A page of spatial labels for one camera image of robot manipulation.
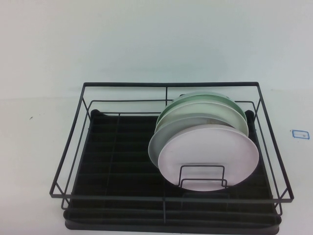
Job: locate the green plate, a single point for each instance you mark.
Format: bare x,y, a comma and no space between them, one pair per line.
207,100

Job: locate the white plate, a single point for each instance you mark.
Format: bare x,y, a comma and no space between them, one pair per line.
156,144

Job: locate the black plastic drip tray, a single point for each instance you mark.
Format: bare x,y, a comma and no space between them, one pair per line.
110,147

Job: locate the blue-bordered white sticker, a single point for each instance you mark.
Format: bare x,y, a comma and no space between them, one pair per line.
300,134

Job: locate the pink plate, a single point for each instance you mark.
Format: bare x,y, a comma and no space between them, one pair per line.
207,149

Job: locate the cream plate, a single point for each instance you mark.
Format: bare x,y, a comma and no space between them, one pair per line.
190,111

